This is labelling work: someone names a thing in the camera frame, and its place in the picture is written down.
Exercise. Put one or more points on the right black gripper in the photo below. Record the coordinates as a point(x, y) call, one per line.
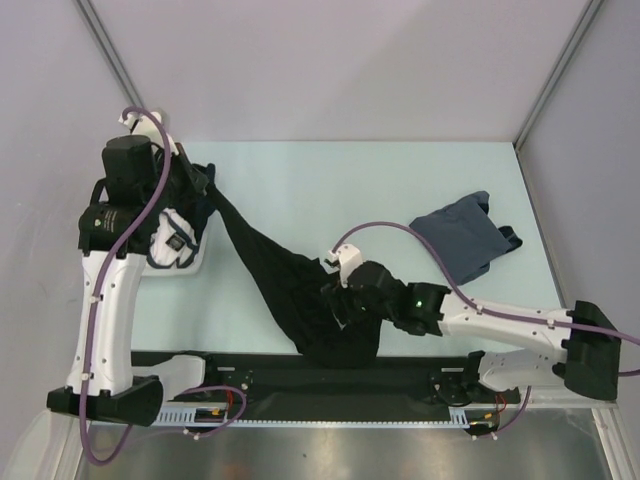
point(345, 289)

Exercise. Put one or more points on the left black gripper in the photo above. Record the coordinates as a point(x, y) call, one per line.
point(195, 181)

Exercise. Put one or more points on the black tank top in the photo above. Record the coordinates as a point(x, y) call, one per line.
point(290, 285)

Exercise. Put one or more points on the blue printed tank top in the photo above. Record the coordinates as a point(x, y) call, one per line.
point(465, 238)

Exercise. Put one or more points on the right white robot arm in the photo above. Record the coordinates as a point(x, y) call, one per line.
point(578, 348)

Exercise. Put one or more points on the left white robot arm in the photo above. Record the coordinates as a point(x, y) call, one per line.
point(117, 251)

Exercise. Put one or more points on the dark navy red garment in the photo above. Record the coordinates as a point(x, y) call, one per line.
point(207, 172)

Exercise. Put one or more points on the white plastic laundry basket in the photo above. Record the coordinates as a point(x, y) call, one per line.
point(191, 269)

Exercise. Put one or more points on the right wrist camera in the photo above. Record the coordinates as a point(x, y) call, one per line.
point(345, 259)

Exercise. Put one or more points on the left aluminium frame post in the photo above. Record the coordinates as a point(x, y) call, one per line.
point(108, 50)

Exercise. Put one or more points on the aluminium frame post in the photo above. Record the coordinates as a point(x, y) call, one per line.
point(579, 32)
point(108, 50)

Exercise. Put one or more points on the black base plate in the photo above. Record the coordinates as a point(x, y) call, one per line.
point(288, 387)

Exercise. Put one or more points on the slotted cable duct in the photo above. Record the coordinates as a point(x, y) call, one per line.
point(210, 418)

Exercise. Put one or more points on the right aluminium frame post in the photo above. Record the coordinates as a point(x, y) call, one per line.
point(579, 32)

